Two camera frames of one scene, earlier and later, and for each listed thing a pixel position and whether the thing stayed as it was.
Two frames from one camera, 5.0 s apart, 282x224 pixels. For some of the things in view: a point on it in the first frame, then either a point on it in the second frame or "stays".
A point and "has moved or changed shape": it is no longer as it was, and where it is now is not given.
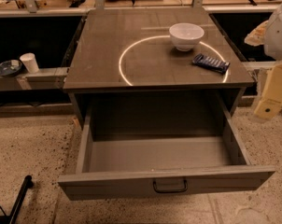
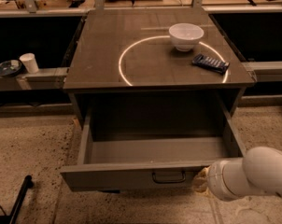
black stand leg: x=12 y=217 stays
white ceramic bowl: x=186 y=35 stays
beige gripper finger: x=257 y=36 -> x=201 y=180
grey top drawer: x=124 y=166 has moved or changed shape
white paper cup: x=30 y=62 stays
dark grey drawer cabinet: x=154 y=52 stays
